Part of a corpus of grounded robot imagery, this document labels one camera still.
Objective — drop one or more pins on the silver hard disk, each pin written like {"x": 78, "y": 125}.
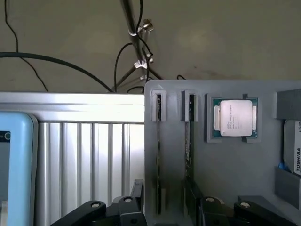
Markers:
{"x": 294, "y": 146}

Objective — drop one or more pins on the light blue teach pendant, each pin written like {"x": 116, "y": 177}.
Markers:
{"x": 21, "y": 164}

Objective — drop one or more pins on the silver tripod stand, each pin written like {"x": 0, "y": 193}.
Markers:
{"x": 131, "y": 35}

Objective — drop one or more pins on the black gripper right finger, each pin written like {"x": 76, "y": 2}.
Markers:
{"x": 249, "y": 212}

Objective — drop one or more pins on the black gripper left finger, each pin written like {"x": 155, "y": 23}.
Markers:
{"x": 94, "y": 212}

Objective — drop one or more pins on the silver CPU chip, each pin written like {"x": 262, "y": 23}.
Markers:
{"x": 235, "y": 117}

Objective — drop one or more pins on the grey parts rack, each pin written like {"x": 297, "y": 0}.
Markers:
{"x": 223, "y": 169}

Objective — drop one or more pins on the small blue plastic tab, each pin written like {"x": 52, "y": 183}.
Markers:
{"x": 282, "y": 166}

